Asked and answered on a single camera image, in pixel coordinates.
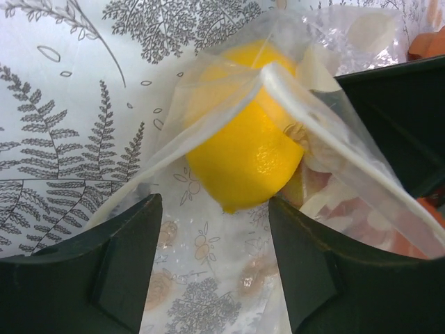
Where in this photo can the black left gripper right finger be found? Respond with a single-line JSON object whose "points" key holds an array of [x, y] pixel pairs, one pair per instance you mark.
{"points": [[334, 284]]}

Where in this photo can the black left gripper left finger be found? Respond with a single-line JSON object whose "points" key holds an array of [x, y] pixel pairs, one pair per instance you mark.
{"points": [[95, 282]]}

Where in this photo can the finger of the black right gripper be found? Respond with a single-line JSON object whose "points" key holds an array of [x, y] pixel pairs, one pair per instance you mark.
{"points": [[402, 106]]}

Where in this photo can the clear polka dot zip bag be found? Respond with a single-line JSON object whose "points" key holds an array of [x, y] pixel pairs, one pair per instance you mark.
{"points": [[220, 272]]}

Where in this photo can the yellow fake lemon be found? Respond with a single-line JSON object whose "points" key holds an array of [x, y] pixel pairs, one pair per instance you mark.
{"points": [[250, 159]]}

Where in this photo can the orange plastic tub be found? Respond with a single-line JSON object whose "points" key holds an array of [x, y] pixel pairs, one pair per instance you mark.
{"points": [[427, 45]]}

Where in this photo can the floral patterned table mat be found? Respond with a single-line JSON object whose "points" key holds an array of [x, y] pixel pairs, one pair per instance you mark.
{"points": [[86, 87]]}

